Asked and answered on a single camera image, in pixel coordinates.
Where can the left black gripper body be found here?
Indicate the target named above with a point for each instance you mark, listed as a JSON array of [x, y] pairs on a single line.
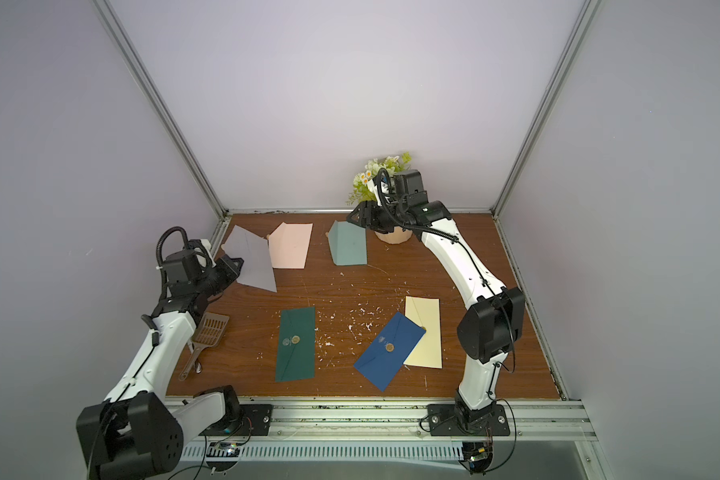
[[213, 281]]

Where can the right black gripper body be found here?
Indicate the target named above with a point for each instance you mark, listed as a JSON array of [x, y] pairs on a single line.
[[369, 216]]

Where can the mint green envelope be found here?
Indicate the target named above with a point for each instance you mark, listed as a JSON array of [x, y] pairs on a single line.
[[347, 244]]

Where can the grey envelope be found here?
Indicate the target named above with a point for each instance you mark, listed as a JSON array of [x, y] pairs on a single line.
[[257, 270]]

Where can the pink envelope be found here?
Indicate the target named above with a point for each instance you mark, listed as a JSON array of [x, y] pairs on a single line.
[[289, 244]]

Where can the dark green envelope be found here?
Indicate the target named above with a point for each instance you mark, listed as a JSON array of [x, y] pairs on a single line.
[[296, 345]]

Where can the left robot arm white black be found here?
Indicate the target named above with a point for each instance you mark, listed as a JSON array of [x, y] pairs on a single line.
[[132, 434]]

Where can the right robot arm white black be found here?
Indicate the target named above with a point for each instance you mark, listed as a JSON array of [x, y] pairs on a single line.
[[494, 315]]

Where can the cream yellow envelope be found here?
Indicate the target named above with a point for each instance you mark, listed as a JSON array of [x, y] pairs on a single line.
[[425, 313]]

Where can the navy blue envelope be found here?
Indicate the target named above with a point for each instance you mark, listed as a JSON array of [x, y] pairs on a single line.
[[386, 354]]

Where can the artificial green flower plant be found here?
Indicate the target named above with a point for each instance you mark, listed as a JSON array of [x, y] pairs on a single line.
[[363, 186]]

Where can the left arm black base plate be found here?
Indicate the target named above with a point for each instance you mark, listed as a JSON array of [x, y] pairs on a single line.
[[254, 420]]

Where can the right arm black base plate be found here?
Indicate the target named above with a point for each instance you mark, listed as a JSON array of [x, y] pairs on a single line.
[[457, 420]]

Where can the aluminium rail frame front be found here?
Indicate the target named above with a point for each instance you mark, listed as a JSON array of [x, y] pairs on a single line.
[[399, 419]]

